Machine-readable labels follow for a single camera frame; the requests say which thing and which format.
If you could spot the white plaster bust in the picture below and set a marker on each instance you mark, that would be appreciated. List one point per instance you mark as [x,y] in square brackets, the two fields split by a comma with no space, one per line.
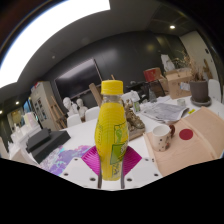
[69,105]
[81,108]

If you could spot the large black flat box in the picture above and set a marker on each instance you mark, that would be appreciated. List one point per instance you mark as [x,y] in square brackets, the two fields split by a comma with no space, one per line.
[53,143]

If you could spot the cardboard box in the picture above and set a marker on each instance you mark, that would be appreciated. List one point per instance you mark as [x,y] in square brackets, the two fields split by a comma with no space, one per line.
[176,83]

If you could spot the wooden easel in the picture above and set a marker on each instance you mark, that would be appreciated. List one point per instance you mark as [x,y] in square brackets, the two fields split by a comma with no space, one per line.
[58,113]

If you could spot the grey pot with dried plant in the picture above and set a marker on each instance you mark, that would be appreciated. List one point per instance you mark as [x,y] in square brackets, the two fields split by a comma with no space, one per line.
[199,91]

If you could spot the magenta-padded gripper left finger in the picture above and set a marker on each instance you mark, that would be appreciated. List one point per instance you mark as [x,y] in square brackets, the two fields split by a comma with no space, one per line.
[78,170]

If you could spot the newspaper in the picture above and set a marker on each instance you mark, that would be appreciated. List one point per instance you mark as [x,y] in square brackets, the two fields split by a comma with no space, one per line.
[165,111]

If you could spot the small round white tin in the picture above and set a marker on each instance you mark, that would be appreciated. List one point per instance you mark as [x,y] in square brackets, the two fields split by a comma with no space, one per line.
[181,102]

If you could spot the black wall screen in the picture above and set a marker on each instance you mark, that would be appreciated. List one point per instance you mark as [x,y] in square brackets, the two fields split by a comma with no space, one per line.
[78,80]

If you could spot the clear spray bottle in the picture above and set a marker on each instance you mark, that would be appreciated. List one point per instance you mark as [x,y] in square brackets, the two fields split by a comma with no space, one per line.
[136,106]

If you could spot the white shelf cabinet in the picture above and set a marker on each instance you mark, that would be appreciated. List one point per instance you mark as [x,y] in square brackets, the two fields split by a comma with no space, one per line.
[41,103]

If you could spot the yellow drink bottle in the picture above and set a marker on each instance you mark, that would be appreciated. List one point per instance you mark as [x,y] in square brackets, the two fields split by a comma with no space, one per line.
[108,133]

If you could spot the yellow tag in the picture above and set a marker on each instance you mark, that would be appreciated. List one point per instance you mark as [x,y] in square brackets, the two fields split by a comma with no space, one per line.
[192,111]

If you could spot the small black flat box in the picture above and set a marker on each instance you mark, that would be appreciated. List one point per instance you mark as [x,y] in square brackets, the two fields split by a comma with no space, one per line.
[38,136]

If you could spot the white fabric panel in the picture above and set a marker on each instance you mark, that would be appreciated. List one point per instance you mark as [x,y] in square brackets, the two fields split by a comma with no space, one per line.
[25,158]

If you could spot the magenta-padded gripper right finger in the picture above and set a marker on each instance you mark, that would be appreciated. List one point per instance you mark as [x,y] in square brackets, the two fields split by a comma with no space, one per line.
[146,170]

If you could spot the flat round red coaster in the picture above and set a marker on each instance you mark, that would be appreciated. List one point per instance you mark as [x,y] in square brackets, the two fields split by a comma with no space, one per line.
[186,134]

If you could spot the large ceiling light panel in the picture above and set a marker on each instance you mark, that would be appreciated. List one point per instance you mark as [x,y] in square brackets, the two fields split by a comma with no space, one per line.
[40,36]

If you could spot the red box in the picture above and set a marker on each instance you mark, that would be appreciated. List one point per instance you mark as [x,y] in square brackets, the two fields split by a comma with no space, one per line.
[152,74]

